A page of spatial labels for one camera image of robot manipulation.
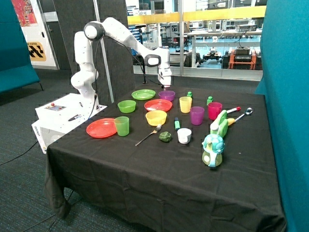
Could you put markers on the metal spoon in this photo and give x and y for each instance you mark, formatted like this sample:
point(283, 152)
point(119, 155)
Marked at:
point(247, 112)

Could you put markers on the red capped marker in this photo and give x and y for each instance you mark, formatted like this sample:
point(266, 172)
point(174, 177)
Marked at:
point(234, 110)

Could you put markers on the black tablecloth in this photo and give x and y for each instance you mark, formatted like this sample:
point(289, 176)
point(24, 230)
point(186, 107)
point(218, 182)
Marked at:
point(166, 186)

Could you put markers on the green white toy jug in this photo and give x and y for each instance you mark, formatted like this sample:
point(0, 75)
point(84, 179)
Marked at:
point(220, 125)

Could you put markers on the white cup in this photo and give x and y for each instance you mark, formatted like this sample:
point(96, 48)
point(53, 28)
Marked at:
point(184, 135)

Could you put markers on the yellow plastic cup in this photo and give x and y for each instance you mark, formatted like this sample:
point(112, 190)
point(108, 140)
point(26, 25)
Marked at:
point(185, 104)

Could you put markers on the yellow plastic bowl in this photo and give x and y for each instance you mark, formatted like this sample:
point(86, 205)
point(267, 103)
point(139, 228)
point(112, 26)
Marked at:
point(156, 117)

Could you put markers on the teal sofa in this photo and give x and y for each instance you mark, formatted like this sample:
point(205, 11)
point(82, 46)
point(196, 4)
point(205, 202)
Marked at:
point(16, 70)

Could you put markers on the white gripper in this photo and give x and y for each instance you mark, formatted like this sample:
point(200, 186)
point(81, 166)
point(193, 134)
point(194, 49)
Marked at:
point(164, 76)

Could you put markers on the black tripod stand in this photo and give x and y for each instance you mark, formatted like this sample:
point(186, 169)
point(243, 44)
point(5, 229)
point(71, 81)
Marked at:
point(139, 28)

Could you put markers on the yellow toy piece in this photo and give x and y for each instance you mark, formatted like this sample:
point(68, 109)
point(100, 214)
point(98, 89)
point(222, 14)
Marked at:
point(230, 121)

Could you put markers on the yellow black sign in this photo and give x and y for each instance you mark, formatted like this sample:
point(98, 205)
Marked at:
point(36, 51)

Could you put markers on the teal partition wall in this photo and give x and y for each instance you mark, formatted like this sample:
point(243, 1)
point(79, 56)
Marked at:
point(285, 85)

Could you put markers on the green highlighter marker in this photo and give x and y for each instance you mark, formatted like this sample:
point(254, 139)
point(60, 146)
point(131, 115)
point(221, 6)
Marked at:
point(176, 124)

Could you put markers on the green block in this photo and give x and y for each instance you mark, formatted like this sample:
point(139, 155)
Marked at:
point(209, 100)
point(190, 94)

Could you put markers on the green block right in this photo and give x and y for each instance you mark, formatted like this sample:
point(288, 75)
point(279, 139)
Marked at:
point(209, 100)

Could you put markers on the purple plastic bowl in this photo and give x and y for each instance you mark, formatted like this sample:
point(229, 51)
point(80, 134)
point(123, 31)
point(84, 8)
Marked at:
point(167, 95)

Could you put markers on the green block left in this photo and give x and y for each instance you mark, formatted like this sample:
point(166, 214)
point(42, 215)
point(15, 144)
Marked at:
point(190, 94)

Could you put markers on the purple plastic cup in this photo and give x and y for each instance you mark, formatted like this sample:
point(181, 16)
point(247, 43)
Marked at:
point(197, 115)

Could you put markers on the magenta plastic cup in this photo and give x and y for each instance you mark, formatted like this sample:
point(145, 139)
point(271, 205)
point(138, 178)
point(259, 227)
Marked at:
point(214, 109)

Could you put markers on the red poster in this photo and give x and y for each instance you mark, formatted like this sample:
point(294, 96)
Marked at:
point(25, 13)

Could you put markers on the green plastic bowl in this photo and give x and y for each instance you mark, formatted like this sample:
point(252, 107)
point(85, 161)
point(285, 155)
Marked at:
point(127, 106)

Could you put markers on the green plastic plate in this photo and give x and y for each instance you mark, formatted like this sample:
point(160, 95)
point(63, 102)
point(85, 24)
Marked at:
point(143, 94)

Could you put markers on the metal fork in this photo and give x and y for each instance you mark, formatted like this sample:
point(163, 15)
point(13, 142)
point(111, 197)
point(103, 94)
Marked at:
point(156, 130)

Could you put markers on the green toy pepper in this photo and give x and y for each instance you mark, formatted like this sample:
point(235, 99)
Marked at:
point(165, 137)

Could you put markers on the red plate front left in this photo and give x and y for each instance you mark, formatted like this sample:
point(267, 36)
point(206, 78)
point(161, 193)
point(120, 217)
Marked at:
point(102, 128)

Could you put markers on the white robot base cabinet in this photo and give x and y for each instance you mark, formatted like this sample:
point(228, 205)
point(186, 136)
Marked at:
point(60, 116)

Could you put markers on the red plate centre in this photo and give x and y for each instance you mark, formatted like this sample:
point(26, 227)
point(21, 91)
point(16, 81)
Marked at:
point(158, 104)

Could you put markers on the red plate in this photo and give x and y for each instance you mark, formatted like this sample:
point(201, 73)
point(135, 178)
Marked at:
point(102, 128)
point(158, 104)

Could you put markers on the green plastic cup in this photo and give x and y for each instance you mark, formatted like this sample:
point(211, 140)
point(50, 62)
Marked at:
point(122, 125)

